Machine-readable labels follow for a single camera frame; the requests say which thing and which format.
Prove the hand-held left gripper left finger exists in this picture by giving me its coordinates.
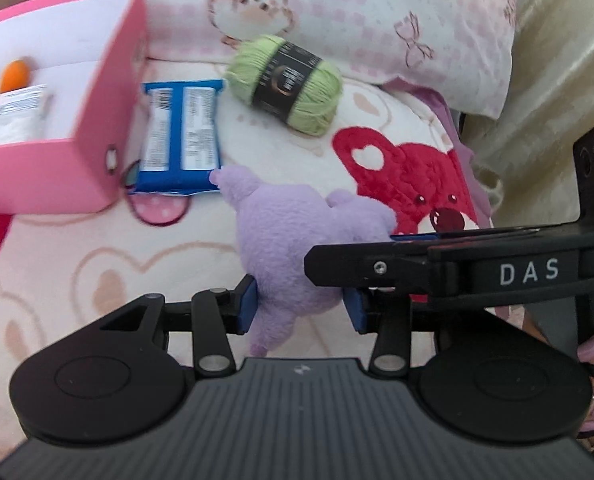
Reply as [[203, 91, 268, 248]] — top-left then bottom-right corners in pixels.
[[77, 274, 258, 378]]

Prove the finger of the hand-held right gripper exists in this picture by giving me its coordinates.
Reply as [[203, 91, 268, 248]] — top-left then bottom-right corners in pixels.
[[304, 240, 470, 311], [389, 225, 578, 243]]

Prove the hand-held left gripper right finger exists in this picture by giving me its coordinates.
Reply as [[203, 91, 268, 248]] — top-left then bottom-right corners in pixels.
[[343, 287, 528, 378]]

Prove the purple plush toy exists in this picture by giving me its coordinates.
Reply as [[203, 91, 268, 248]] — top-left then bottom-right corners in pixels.
[[211, 164, 398, 358]]

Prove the green yarn ball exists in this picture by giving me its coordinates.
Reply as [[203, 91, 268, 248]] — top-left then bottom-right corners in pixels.
[[225, 34, 344, 137]]

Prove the blue snack packet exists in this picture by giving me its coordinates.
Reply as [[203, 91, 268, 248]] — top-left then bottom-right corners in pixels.
[[127, 78, 226, 195]]

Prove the pink cardboard box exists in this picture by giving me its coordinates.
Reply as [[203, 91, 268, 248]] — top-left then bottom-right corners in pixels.
[[0, 0, 149, 216]]

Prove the orange ball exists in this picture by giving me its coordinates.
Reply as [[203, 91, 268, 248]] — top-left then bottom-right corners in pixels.
[[0, 59, 32, 95]]

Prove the printed bear blanket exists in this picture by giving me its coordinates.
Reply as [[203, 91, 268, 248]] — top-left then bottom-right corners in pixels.
[[0, 57, 508, 461]]

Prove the pink checked pillow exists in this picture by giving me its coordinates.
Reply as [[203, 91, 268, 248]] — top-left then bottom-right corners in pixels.
[[117, 0, 520, 121]]

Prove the beige shiny bed frame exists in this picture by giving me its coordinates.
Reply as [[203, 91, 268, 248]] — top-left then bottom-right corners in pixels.
[[464, 0, 594, 221]]

